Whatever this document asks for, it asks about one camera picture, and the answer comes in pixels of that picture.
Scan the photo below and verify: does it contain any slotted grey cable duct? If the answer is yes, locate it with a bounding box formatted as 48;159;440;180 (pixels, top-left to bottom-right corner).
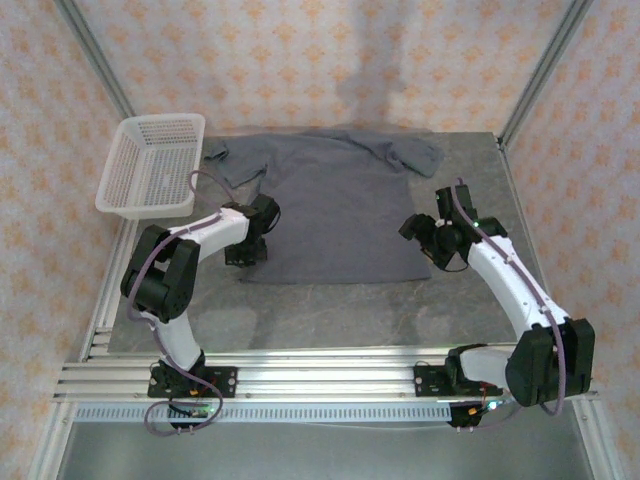
74;403;454;424

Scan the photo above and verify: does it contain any right aluminium table rail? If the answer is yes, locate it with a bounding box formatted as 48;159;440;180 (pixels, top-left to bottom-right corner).
494;133;571;360

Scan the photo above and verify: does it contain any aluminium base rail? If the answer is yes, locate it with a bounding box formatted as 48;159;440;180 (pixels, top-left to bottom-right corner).
52;349;601;401

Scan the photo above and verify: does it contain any left lower frame rail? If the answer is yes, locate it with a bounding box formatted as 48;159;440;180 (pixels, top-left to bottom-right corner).
27;399;76;480

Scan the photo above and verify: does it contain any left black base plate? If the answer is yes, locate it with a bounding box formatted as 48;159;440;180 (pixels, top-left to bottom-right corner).
147;366;238;400

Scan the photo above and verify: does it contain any small circuit board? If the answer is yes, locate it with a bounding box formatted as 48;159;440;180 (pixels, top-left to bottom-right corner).
172;403;221;419
467;398;514;416

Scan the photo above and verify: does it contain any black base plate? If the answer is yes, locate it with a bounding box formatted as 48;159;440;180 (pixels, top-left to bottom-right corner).
147;366;238;400
413;363;501;400

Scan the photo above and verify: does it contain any grey t-shirt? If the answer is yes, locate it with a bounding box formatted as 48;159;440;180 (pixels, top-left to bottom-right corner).
202;124;444;286

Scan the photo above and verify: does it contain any aluminium frame post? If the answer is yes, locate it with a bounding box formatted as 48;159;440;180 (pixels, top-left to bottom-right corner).
57;0;136;119
499;0;594;146

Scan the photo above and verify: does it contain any white perforated plastic basket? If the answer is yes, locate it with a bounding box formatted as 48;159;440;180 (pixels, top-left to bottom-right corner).
94;113;207;221

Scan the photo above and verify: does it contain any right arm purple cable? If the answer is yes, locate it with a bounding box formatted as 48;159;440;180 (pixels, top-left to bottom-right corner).
451;176;571;431

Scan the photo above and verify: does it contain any right small circuit board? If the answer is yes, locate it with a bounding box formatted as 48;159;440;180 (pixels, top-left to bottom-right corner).
467;398;514;416

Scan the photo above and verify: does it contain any right lower frame rail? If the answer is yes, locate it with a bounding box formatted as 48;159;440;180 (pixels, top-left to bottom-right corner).
572;399;629;480

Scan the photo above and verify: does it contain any right aluminium frame post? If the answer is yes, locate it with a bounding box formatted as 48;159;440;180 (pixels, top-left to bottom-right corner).
499;0;594;146

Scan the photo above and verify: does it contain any left small circuit board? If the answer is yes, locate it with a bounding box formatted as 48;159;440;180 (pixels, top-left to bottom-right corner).
172;403;221;419

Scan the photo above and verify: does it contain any left aluminium frame post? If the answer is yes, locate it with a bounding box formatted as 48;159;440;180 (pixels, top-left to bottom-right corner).
57;0;136;119

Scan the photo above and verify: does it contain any frame rail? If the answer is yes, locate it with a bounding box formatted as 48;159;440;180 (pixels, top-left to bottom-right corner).
27;399;76;480
572;399;629;480

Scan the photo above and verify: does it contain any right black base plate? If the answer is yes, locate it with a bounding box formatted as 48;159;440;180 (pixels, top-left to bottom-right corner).
413;363;501;400

